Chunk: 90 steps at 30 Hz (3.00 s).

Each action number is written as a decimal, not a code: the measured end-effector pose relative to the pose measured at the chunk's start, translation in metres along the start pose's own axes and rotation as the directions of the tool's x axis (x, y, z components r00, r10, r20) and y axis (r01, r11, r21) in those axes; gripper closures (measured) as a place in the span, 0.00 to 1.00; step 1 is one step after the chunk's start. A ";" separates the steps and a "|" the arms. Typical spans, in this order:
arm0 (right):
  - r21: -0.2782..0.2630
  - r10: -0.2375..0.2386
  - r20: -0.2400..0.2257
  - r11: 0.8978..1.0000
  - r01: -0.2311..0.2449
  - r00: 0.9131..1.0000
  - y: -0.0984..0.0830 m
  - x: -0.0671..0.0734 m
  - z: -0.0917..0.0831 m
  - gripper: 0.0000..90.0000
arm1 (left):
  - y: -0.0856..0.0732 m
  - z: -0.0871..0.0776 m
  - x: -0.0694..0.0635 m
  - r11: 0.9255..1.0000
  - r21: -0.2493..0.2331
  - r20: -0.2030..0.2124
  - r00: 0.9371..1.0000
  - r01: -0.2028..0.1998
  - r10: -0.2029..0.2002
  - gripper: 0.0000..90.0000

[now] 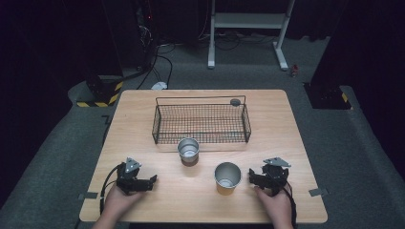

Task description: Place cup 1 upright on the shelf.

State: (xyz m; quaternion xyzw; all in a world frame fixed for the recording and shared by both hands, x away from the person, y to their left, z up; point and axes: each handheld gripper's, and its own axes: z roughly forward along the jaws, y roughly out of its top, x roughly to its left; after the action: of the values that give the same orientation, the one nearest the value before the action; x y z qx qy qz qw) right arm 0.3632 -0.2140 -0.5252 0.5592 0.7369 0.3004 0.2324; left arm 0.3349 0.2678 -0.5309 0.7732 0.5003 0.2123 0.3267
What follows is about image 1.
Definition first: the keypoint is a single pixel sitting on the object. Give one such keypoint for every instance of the black equipment rack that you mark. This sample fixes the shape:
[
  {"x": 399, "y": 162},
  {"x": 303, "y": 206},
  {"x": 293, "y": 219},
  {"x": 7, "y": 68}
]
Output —
[{"x": 137, "y": 31}]

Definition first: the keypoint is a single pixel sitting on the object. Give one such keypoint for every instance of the grey round tag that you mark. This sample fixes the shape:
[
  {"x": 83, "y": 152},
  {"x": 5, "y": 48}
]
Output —
[{"x": 235, "y": 102}]

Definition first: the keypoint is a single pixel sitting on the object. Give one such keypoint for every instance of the black base with yellow stripes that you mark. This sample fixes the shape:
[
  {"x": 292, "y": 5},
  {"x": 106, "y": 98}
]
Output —
[
  {"x": 328, "y": 97},
  {"x": 101, "y": 91}
]

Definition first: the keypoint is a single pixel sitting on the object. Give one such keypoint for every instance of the grey tape piece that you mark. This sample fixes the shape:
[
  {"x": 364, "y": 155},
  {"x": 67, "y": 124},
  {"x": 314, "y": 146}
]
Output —
[
  {"x": 88, "y": 195},
  {"x": 318, "y": 192}
]

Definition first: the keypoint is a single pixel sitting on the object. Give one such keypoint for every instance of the white power adapter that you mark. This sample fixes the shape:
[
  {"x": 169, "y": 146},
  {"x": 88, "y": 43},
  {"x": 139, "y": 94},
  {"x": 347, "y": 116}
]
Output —
[{"x": 159, "y": 85}]

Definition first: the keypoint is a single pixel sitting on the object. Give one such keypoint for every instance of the person's left hand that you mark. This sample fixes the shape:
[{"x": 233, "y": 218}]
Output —
[{"x": 119, "y": 202}]

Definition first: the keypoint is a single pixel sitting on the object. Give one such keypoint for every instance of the white metal stand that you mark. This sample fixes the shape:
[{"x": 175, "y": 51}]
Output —
[{"x": 249, "y": 21}]

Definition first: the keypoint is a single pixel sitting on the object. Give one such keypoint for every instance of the small red object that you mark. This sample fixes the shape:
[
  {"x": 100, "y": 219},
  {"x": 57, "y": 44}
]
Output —
[{"x": 294, "y": 70}]

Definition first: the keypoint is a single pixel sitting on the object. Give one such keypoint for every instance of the person's right hand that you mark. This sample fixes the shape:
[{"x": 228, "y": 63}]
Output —
[{"x": 276, "y": 205}]

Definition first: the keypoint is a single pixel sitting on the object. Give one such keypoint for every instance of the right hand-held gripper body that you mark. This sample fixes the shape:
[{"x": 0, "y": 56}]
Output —
[{"x": 275, "y": 175}]

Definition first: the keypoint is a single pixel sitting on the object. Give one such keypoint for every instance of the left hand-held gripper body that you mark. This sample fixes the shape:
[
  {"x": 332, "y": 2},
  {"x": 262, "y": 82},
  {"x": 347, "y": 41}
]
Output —
[{"x": 127, "y": 178}]

